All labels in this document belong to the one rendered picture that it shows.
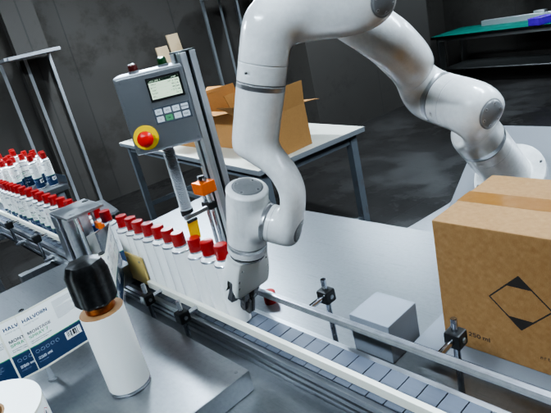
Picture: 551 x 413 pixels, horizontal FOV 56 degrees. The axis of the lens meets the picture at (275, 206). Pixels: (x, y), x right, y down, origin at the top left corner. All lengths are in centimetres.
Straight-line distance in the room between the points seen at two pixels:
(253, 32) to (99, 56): 509
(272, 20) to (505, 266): 57
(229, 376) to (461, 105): 74
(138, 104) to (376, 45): 57
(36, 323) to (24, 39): 454
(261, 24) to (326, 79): 540
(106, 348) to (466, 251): 71
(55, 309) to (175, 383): 33
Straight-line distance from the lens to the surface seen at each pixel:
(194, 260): 125
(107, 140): 596
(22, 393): 105
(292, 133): 293
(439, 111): 120
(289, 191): 94
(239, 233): 101
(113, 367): 113
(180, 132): 128
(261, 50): 90
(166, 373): 118
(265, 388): 113
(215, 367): 114
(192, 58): 128
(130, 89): 128
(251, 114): 92
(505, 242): 94
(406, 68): 109
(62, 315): 129
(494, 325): 105
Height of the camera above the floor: 154
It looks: 20 degrees down
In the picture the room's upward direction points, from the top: 13 degrees counter-clockwise
